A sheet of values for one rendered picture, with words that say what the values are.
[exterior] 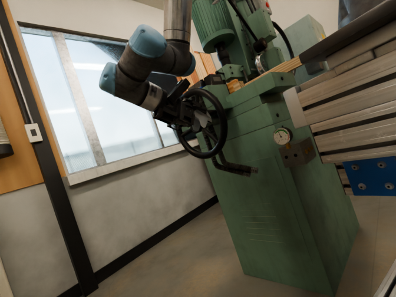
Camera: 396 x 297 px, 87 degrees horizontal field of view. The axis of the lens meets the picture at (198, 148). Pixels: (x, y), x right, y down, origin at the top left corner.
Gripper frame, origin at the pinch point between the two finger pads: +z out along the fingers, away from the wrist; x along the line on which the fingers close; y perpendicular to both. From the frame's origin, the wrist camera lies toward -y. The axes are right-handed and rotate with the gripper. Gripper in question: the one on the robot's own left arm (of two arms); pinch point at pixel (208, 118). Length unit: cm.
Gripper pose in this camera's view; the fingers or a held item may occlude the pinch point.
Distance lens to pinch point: 74.1
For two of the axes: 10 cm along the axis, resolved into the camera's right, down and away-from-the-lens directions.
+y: -0.7, 9.3, -3.6
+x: 6.4, -2.4, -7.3
